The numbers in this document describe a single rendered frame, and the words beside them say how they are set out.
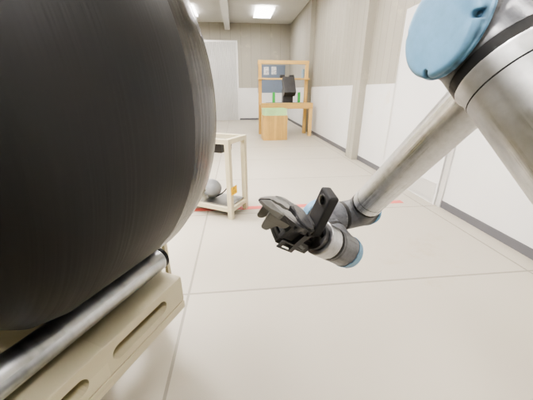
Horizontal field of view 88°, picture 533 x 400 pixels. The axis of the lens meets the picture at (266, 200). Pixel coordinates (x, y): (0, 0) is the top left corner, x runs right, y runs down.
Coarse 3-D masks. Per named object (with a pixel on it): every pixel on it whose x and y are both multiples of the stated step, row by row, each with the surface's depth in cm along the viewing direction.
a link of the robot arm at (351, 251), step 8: (336, 224) 76; (344, 232) 72; (344, 240) 68; (352, 240) 72; (344, 248) 68; (352, 248) 71; (360, 248) 73; (336, 256) 68; (344, 256) 70; (352, 256) 71; (360, 256) 73; (336, 264) 74; (344, 264) 73; (352, 264) 73
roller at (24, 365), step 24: (144, 264) 50; (120, 288) 45; (72, 312) 39; (96, 312) 41; (48, 336) 35; (72, 336) 37; (0, 360) 32; (24, 360) 33; (48, 360) 35; (0, 384) 30
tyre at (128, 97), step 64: (0, 0) 17; (64, 0) 20; (128, 0) 25; (0, 64) 18; (64, 64) 20; (128, 64) 24; (192, 64) 33; (0, 128) 19; (64, 128) 20; (128, 128) 25; (192, 128) 34; (0, 192) 20; (64, 192) 22; (128, 192) 27; (192, 192) 39; (0, 256) 22; (64, 256) 25; (128, 256) 34; (0, 320) 29
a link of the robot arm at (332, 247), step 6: (330, 228) 66; (336, 228) 69; (330, 234) 66; (336, 234) 66; (330, 240) 65; (336, 240) 66; (342, 240) 67; (324, 246) 66; (330, 246) 65; (336, 246) 66; (312, 252) 67; (318, 252) 66; (324, 252) 65; (330, 252) 66; (336, 252) 67; (324, 258) 68; (330, 258) 68
